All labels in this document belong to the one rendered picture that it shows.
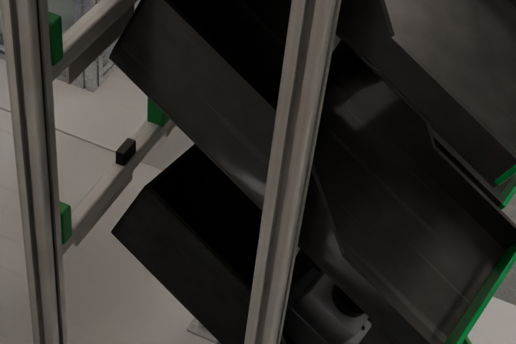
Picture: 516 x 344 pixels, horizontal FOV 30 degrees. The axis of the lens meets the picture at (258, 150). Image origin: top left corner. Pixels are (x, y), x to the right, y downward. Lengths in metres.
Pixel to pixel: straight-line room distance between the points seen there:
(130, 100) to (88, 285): 0.38
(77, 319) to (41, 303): 0.50
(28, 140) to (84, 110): 0.90
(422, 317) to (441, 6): 0.20
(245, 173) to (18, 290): 0.72
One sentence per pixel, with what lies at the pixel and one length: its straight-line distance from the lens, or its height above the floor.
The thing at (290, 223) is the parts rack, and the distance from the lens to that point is 0.55.
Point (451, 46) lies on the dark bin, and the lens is 0.54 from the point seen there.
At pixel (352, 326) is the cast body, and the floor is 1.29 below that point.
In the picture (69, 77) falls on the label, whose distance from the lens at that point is 0.66.
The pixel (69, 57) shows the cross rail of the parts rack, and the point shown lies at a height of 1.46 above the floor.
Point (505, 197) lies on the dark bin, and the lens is 0.71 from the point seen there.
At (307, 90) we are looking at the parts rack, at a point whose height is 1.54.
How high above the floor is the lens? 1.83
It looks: 41 degrees down
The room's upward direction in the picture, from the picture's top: 7 degrees clockwise
